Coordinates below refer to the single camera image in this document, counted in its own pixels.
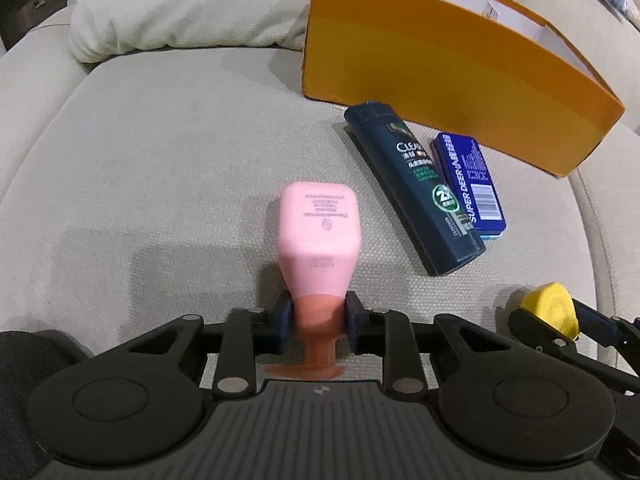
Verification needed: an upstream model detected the pink lotion bottle orange cap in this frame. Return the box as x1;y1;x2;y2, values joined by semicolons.
268;181;361;380

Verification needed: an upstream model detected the dark blue shampoo bottle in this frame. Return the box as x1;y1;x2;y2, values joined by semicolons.
344;101;486;275

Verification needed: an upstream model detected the blue Super Deer box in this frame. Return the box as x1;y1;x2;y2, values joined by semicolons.
432;131;506;240

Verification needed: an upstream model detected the orange cardboard box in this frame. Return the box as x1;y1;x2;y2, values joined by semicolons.
303;0;625;177

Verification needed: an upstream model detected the beige throw pillow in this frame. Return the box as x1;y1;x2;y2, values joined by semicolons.
70;0;310;64

